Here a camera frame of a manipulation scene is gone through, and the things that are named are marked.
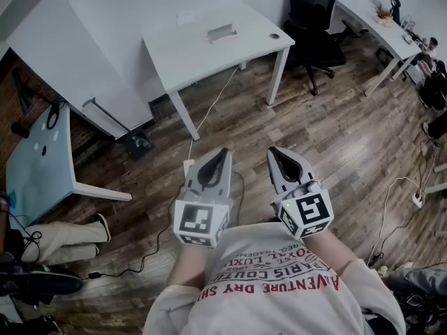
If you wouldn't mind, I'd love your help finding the black floor box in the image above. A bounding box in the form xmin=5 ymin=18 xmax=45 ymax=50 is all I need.
xmin=124 ymin=130 xmax=156 ymax=161

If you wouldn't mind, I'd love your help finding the black office chair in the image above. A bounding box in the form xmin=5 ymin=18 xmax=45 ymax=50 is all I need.
xmin=281 ymin=0 xmax=347 ymax=96

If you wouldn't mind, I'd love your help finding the white power cable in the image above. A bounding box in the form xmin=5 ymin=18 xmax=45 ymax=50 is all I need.
xmin=187 ymin=65 xmax=240 ymax=163

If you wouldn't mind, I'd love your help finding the person's right forearm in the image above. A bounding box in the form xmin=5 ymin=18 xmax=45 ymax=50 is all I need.
xmin=306 ymin=230 xmax=361 ymax=279

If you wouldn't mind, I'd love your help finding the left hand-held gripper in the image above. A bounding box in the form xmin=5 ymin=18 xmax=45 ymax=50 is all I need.
xmin=173 ymin=147 xmax=235 ymax=249

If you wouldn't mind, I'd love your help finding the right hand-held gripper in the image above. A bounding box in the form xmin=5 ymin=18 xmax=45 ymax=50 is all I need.
xmin=266 ymin=146 xmax=335 ymax=241

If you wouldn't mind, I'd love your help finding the person's left forearm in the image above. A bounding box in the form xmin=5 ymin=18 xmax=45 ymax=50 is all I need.
xmin=170 ymin=243 xmax=214 ymax=290

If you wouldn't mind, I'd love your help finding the white table with grommet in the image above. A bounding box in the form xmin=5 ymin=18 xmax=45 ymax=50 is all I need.
xmin=141 ymin=0 xmax=296 ymax=142

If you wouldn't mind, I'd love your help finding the white rectangular block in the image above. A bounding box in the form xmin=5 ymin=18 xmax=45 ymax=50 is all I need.
xmin=205 ymin=24 xmax=239 ymax=45

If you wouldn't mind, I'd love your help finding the long white table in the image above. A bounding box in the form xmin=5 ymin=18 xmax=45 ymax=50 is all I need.
xmin=333 ymin=0 xmax=424 ymax=98

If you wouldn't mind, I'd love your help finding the person's white printed t-shirt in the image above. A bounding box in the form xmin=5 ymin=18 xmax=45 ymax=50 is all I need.
xmin=141 ymin=221 xmax=406 ymax=335

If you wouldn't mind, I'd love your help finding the black padded armrest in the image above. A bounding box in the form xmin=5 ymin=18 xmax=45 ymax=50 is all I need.
xmin=0 ymin=269 xmax=85 ymax=297

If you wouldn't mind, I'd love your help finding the large white partition desk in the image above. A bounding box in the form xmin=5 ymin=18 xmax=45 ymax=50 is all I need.
xmin=6 ymin=0 xmax=156 ymax=142

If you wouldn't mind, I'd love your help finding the light blue table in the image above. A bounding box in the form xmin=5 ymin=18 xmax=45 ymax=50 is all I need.
xmin=4 ymin=103 xmax=133 ymax=225

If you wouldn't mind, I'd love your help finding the black cable with adapter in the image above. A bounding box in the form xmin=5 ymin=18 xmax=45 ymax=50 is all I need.
xmin=87 ymin=171 xmax=246 ymax=281

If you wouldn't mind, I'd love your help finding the black coiled cable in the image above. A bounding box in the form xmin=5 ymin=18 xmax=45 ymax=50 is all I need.
xmin=46 ymin=100 xmax=61 ymax=131

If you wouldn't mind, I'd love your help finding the dried flower bouquet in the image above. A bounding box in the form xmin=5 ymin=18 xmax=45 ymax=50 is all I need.
xmin=370 ymin=0 xmax=395 ymax=28

